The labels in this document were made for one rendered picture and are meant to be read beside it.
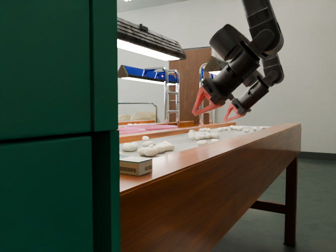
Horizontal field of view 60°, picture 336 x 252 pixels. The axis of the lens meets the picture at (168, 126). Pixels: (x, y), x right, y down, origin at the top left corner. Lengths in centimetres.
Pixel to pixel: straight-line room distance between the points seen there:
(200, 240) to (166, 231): 14
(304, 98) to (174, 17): 297
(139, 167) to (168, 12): 606
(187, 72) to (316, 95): 237
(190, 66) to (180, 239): 552
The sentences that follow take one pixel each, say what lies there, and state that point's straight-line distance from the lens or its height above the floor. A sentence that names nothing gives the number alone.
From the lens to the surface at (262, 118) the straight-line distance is 555.
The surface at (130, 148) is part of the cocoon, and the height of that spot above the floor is 75.
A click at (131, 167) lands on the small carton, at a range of 42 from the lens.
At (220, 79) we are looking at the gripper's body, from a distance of 72.
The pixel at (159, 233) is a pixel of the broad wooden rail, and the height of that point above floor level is 69.
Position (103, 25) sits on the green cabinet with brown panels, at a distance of 26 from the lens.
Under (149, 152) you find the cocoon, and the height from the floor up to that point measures 75.
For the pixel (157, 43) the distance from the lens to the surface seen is 96.
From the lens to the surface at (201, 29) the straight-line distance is 603.
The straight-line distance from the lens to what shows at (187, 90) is 590.
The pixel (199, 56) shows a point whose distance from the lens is 589.
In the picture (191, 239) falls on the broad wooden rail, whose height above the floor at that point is 64.
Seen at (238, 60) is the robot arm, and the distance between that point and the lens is 71.
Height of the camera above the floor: 86
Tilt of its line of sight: 3 degrees down
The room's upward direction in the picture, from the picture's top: straight up
